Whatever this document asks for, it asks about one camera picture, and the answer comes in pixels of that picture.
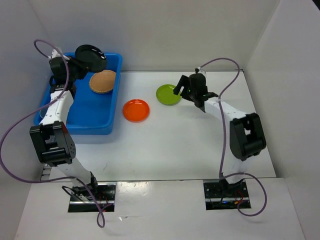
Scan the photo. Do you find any black plastic plate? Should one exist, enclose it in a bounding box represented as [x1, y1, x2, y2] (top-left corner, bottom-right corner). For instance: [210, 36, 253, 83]
[75, 44, 108, 73]

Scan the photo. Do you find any green plastic plate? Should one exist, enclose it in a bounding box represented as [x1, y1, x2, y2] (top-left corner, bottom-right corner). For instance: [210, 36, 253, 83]
[155, 84, 182, 106]

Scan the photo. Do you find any tan woven wicker tray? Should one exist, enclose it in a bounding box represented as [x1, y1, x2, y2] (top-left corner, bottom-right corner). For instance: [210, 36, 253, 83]
[89, 70, 116, 94]

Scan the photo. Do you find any blue plastic cup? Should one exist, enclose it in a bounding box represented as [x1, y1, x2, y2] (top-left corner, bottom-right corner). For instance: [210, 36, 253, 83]
[39, 108, 48, 119]

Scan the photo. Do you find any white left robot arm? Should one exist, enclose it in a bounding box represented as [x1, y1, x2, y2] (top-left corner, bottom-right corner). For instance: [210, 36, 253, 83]
[29, 54, 107, 200]

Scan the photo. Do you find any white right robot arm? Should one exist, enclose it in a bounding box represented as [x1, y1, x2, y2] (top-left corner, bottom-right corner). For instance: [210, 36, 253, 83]
[173, 70, 267, 197]

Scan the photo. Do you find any blue plastic bin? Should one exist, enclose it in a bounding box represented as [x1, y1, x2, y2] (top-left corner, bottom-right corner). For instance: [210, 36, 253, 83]
[34, 53, 123, 135]

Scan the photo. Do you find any orange plastic plate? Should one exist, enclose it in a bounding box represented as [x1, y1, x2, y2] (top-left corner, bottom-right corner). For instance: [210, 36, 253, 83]
[122, 99, 150, 123]

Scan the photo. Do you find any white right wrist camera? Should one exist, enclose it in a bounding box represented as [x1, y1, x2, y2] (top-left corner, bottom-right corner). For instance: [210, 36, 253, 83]
[195, 67, 207, 76]

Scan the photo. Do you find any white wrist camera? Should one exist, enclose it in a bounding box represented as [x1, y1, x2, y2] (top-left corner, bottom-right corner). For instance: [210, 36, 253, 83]
[195, 67, 207, 76]
[50, 48, 63, 60]

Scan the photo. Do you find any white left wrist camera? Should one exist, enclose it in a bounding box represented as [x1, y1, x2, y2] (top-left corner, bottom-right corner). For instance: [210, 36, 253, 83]
[50, 48, 63, 60]

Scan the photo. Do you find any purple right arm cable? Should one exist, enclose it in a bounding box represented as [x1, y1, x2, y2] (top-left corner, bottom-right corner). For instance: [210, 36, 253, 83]
[199, 57, 268, 217]

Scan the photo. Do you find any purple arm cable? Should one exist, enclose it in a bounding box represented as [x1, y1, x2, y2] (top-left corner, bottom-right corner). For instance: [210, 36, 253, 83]
[199, 57, 268, 217]
[0, 39, 111, 228]

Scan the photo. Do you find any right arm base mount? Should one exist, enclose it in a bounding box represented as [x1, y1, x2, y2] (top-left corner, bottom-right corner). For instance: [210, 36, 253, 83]
[203, 179, 251, 211]

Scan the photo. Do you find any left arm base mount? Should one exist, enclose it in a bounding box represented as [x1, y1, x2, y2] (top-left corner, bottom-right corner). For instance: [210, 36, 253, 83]
[61, 182, 117, 213]

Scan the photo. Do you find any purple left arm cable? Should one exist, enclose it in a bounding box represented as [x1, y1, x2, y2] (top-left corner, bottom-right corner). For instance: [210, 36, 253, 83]
[0, 39, 111, 228]

